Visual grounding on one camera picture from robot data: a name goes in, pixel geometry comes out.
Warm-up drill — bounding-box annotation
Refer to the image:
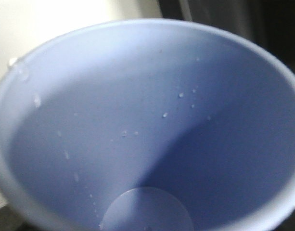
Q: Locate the light blue ribbed cup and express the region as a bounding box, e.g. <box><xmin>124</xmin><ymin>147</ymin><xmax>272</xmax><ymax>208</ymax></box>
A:
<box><xmin>0</xmin><ymin>19</ymin><xmax>295</xmax><ymax>231</ymax></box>

